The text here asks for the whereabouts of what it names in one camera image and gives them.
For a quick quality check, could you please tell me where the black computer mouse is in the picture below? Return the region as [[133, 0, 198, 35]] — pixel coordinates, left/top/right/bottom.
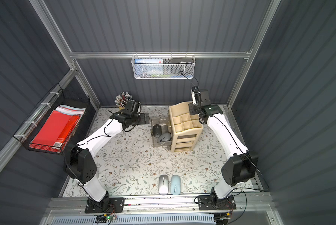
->
[[152, 124, 162, 138]]

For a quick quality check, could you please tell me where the drawer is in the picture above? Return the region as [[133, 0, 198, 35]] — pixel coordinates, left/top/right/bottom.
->
[[151, 116, 172, 148]]

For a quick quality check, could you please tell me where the beige drawer organizer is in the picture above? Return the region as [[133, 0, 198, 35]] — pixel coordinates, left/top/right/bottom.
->
[[169, 102, 203, 152]]

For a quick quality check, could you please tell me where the light blue computer mouse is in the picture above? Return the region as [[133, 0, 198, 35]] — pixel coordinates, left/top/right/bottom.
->
[[170, 175, 181, 195]]

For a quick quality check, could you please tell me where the dark grey computer mouse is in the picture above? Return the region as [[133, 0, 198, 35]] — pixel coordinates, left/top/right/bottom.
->
[[157, 132, 171, 143]]

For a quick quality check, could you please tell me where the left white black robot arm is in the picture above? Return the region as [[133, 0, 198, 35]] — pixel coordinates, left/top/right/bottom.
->
[[64, 108, 149, 203]]

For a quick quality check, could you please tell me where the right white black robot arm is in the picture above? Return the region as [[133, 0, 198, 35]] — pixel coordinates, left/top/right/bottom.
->
[[189, 103, 258, 199]]

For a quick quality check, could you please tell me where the bundle of pens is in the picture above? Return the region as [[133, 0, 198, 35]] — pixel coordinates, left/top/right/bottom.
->
[[115, 92, 132, 106]]

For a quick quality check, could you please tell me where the blue box in basket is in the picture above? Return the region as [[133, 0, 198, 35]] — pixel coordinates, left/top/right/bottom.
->
[[132, 59, 164, 77]]

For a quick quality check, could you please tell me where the black device in basket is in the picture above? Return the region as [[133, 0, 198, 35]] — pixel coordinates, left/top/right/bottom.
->
[[171, 58, 195, 64]]

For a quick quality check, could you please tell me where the red folder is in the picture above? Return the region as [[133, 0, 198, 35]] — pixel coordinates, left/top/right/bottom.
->
[[29, 110, 81, 152]]

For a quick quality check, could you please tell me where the small green circuit board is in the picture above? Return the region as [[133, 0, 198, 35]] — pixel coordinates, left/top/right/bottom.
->
[[95, 214, 116, 225]]

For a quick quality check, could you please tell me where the white ventilation grille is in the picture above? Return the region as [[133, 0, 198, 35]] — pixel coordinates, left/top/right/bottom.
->
[[51, 213, 216, 225]]

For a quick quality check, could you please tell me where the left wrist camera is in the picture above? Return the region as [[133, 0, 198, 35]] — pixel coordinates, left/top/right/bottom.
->
[[124, 100, 141, 115]]

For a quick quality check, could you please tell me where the white wire wall basket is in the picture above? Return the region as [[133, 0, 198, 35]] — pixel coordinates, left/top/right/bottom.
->
[[131, 55, 196, 79]]

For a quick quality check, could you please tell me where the black wire side basket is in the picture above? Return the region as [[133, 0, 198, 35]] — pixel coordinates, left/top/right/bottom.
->
[[13, 89, 90, 155]]

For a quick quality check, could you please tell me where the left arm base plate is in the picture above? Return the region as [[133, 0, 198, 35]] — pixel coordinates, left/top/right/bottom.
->
[[85, 197, 125, 214]]

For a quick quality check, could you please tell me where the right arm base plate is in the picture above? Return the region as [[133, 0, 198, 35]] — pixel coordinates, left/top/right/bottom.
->
[[194, 195, 236, 211]]

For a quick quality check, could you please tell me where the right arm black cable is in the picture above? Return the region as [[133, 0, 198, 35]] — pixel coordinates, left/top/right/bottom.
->
[[178, 70, 270, 192]]

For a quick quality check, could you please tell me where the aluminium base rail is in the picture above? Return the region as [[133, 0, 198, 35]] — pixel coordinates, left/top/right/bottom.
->
[[44, 192, 277, 217]]

